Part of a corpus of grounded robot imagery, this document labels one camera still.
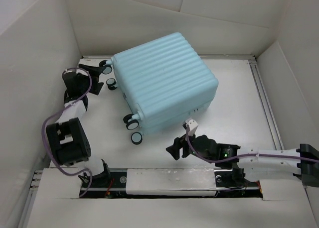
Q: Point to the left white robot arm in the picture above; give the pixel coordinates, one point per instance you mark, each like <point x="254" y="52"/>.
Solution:
<point x="66" y="139"/>

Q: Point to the light blue hardshell suitcase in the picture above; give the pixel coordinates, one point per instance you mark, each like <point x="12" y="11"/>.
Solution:
<point x="163" y="81"/>

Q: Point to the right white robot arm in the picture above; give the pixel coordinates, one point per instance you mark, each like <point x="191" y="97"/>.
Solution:
<point x="252" y="164"/>

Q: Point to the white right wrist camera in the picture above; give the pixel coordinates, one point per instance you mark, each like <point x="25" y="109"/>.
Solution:
<point x="191" y="125"/>

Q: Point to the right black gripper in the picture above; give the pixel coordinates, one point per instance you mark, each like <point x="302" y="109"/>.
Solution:
<point x="179" y="143"/>

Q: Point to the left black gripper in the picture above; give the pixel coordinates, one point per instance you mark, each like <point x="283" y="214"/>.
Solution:
<point x="96" y="85"/>

